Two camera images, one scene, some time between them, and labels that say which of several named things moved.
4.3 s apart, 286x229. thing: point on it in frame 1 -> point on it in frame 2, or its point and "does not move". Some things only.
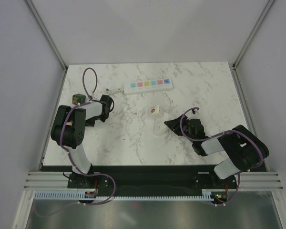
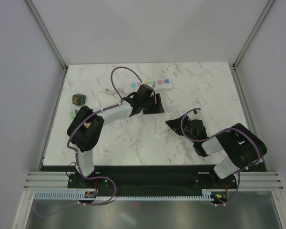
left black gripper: x=90 y=123 -> x=157 y=108
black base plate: x=155 y=178 does not move
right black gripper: x=175 y=125 does not move
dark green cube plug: x=78 y=98 does not move
